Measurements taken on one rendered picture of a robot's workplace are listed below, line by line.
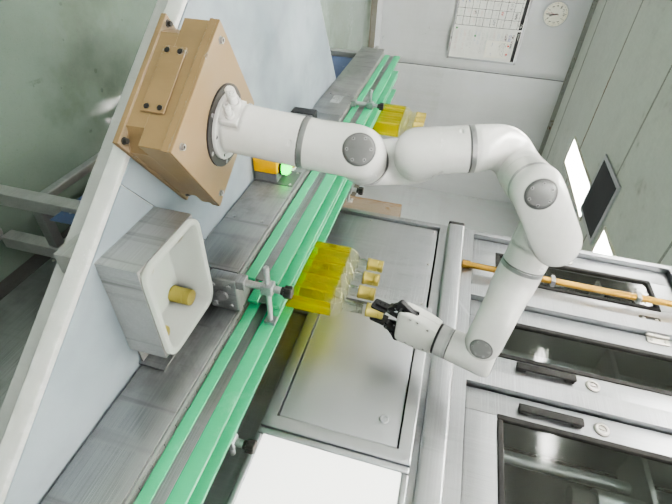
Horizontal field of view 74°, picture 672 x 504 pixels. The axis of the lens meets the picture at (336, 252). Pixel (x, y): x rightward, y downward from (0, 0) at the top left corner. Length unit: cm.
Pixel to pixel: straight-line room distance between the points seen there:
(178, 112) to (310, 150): 22
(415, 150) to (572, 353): 84
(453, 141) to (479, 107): 624
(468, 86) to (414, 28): 110
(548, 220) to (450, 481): 59
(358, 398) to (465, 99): 618
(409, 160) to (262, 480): 70
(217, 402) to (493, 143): 70
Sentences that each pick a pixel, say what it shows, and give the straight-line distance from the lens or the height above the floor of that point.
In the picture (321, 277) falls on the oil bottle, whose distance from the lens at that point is 115.
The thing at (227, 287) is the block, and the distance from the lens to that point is 98.
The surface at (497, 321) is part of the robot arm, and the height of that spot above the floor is 142.
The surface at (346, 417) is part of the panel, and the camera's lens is 109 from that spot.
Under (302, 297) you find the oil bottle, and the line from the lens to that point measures 110.
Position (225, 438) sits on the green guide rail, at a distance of 97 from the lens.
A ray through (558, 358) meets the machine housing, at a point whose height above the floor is 168.
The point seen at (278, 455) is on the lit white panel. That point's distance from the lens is 104.
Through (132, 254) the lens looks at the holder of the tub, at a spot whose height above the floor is 79.
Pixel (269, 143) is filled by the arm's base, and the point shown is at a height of 95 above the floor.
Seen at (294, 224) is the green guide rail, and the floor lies 93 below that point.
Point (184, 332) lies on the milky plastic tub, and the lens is 94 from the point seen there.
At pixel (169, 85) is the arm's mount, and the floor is 81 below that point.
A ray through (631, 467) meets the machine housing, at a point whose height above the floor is 181.
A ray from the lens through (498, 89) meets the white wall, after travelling 697.
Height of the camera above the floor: 125
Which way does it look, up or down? 10 degrees down
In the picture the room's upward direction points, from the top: 101 degrees clockwise
